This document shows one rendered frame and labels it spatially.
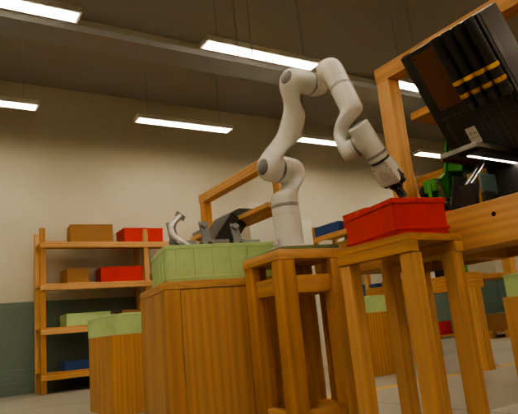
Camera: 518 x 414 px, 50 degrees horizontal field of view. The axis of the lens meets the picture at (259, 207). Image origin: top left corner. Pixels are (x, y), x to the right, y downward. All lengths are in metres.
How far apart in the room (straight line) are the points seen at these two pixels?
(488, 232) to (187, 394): 1.35
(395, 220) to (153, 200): 7.73
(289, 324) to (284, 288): 0.14
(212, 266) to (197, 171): 7.30
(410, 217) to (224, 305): 1.02
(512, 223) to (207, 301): 1.28
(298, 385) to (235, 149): 8.40
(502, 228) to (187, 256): 1.33
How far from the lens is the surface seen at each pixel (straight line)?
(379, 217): 1.87
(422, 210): 1.87
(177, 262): 2.52
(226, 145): 10.24
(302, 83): 2.36
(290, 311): 2.15
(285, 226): 2.33
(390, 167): 2.12
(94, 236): 8.34
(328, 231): 9.31
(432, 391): 1.77
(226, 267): 2.57
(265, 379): 2.36
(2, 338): 8.50
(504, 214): 1.96
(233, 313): 2.51
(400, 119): 3.19
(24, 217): 8.75
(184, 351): 2.43
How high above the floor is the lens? 0.55
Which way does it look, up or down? 13 degrees up
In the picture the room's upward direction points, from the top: 6 degrees counter-clockwise
